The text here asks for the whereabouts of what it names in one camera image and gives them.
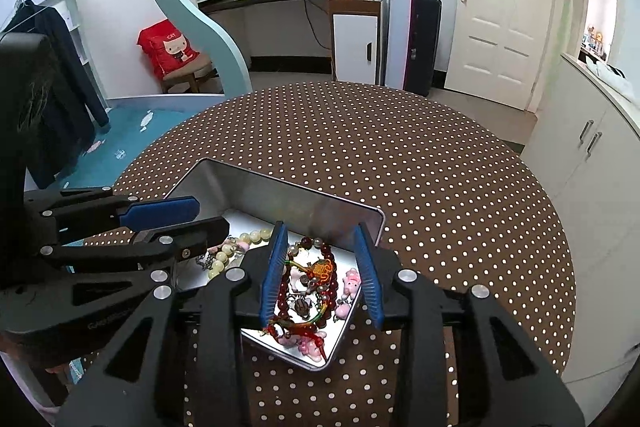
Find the white cupboard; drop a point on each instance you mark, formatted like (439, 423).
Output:
(590, 207)

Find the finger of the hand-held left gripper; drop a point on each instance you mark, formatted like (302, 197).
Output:
(195, 232)
(160, 212)

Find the person's left hand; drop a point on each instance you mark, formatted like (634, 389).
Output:
(56, 369)

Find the wooden stool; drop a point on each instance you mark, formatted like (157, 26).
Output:
(192, 69)

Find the person's left forearm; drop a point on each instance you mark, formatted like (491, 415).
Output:
(25, 394)

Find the brown polka dot tablecloth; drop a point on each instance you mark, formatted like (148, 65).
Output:
(400, 157)

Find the red cat print bag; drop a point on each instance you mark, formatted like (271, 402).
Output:
(167, 49)

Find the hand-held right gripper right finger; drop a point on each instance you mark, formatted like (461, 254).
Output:
(370, 277)

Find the white plastic bag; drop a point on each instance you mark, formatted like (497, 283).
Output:
(610, 76)

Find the teal curved bed frame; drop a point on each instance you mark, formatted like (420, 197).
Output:
(195, 14)

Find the dark hanging coat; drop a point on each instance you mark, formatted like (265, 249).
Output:
(75, 72)

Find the white door desk cabinet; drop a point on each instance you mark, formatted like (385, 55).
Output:
(352, 47)

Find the small figurines group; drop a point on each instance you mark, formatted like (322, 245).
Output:
(595, 41)

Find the blue printed bed sheet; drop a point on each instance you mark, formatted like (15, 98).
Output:
(130, 132)

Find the white panel door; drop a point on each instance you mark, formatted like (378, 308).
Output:
(495, 42)

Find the pink figure hair clip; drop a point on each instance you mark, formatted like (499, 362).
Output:
(306, 347)

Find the white suitcase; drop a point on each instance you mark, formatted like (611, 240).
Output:
(399, 42)

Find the black suitcase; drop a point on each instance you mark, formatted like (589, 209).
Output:
(425, 42)

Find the pink pig charm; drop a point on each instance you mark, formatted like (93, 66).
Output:
(351, 284)

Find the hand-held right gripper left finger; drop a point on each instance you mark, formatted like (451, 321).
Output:
(272, 277)

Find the grey storage box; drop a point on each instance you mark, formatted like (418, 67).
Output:
(260, 199)

